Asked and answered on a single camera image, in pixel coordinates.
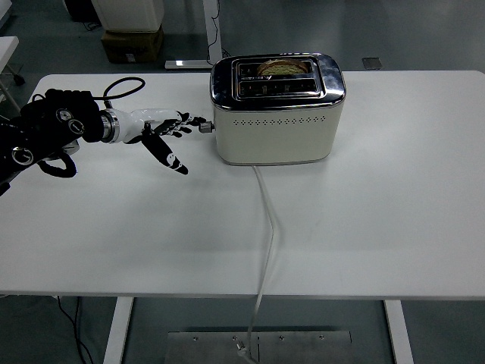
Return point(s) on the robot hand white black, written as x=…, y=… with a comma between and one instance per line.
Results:
x=140, y=121

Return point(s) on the grey metal plate with screws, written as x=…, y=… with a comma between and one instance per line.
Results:
x=303, y=349

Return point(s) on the white side furniture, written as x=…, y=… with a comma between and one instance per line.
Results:
x=7, y=47

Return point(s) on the brown cardboard box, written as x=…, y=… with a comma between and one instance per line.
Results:
x=130, y=47

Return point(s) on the white desk leg with foot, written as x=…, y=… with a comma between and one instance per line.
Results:
x=212, y=22

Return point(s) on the white cabinet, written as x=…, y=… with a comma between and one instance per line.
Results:
x=129, y=13

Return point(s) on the grey floor socket plate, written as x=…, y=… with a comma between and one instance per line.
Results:
x=372, y=63

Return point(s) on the white table leg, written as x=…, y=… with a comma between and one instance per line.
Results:
x=117, y=333
x=398, y=333

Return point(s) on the black box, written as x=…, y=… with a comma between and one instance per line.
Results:
x=79, y=9

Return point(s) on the grey toaster lever knob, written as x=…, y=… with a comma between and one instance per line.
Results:
x=206, y=126

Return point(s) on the brown bread slice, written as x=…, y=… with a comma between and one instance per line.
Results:
x=280, y=68

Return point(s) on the cream toaster chrome top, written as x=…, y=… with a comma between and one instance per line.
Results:
x=273, y=140

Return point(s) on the white panel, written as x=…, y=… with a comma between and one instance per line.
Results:
x=4, y=11

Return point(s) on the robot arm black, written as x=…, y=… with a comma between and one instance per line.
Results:
x=49, y=121

